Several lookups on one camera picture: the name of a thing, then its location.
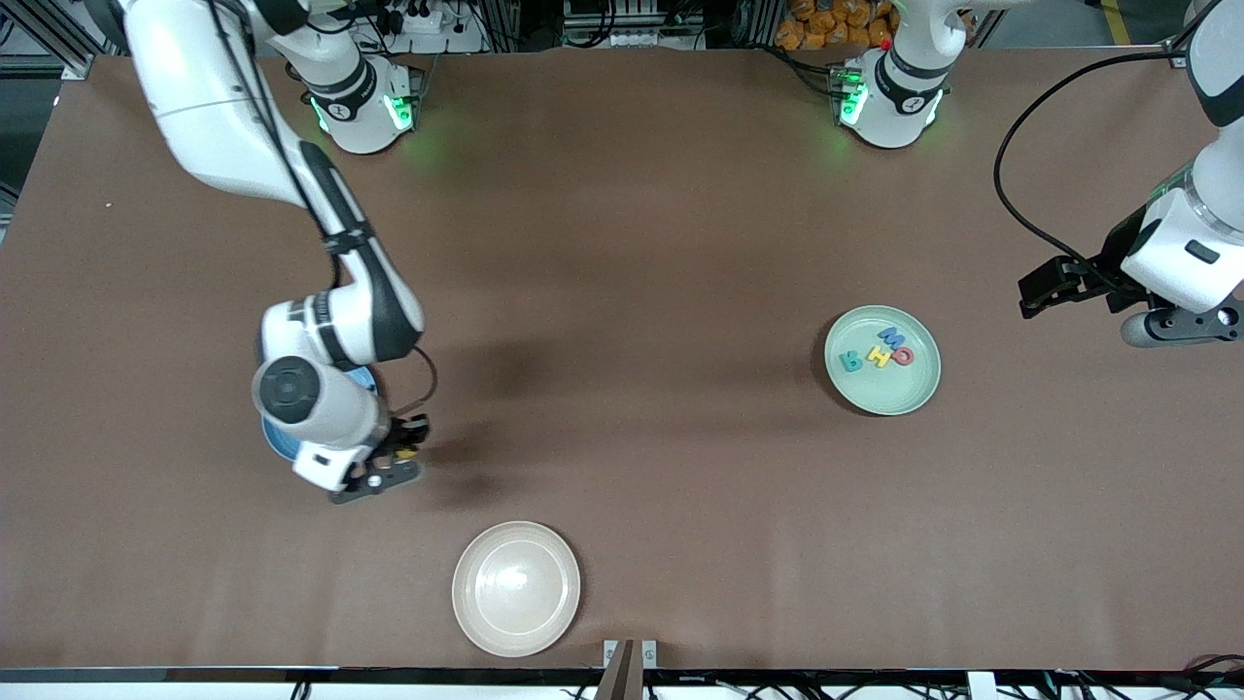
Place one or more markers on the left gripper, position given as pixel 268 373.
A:
pixel 1110 264

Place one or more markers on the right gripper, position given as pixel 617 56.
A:
pixel 403 435

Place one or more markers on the red foam letter Q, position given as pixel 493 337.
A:
pixel 904 356

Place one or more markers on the blue foam letter M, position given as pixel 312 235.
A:
pixel 892 337

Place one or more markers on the yellow foam letter H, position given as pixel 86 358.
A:
pixel 880 357

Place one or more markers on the teal foam letter R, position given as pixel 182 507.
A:
pixel 852 362

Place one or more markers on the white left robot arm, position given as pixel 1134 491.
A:
pixel 894 97

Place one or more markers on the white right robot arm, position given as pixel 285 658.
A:
pixel 204 97

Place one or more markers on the blue plate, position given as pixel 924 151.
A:
pixel 274 437

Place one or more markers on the beige plate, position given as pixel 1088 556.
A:
pixel 516 589

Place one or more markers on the green plate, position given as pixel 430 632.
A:
pixel 882 389

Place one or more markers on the brown table cover mat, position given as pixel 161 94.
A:
pixel 680 506

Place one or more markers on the orange objects pile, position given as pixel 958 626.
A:
pixel 826 24

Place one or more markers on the white power strip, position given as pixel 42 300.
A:
pixel 413 17

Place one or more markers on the metal equipment rack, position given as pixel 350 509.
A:
pixel 632 19

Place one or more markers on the metal bracket with brown post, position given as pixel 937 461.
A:
pixel 622 671

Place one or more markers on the aluminium frame profile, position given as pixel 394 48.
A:
pixel 58 39

